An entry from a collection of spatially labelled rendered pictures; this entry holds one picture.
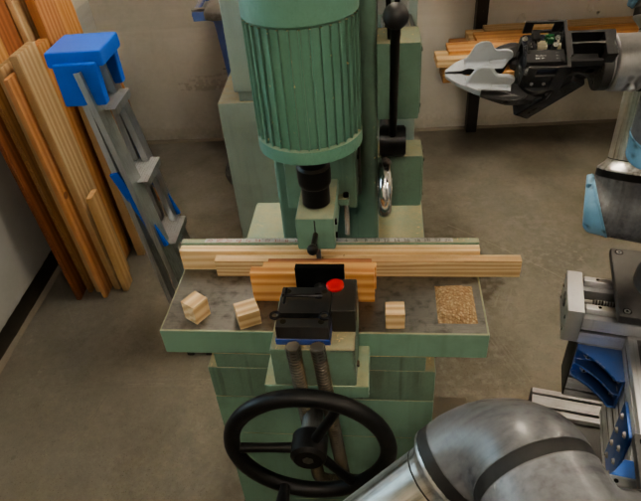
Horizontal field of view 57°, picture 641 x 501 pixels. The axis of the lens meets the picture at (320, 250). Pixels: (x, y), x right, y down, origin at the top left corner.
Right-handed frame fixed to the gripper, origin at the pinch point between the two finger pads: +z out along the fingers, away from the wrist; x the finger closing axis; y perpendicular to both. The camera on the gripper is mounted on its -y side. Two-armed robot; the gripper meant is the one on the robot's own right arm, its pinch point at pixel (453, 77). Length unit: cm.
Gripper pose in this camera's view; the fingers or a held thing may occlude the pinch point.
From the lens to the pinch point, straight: 89.7
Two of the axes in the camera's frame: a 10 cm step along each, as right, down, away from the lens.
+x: -0.3, 9.7, -2.6
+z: -9.9, 0.0, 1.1
